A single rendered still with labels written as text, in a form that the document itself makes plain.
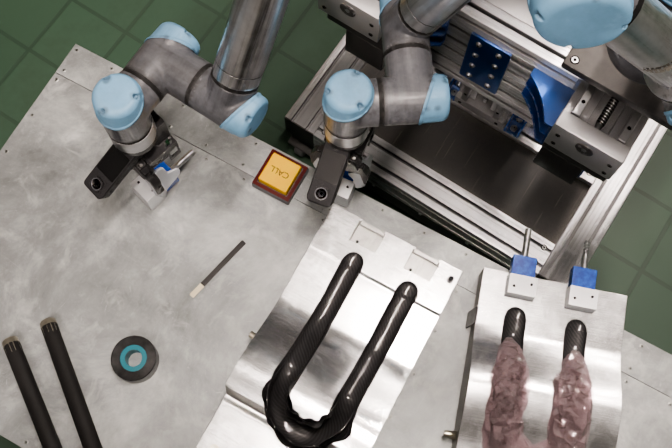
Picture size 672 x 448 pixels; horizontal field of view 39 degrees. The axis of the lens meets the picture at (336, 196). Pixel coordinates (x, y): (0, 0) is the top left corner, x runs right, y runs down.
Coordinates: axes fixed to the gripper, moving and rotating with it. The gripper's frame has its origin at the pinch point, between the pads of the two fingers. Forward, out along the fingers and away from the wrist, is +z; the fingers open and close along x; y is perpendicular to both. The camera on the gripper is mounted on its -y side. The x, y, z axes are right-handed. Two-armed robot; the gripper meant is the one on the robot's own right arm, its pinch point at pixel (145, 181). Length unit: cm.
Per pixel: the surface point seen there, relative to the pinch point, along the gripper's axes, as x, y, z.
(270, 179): -14.5, 17.3, 3.6
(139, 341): -20.4, -20.0, 3.8
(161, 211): -3.8, -1.0, 7.3
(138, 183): 1.8, -0.9, 3.0
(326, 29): 32, 78, 87
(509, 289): -60, 32, -1
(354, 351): -48.7, 5.2, -1.4
